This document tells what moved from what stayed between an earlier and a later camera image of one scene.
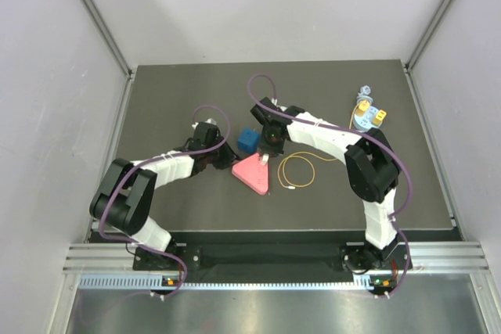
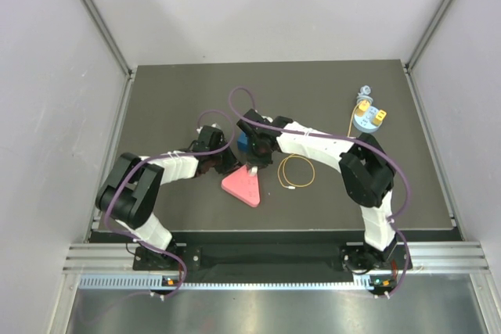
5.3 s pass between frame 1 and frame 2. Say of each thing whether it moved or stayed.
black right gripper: moved
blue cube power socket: stayed
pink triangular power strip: moved
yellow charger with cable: stayed
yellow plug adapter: stayed
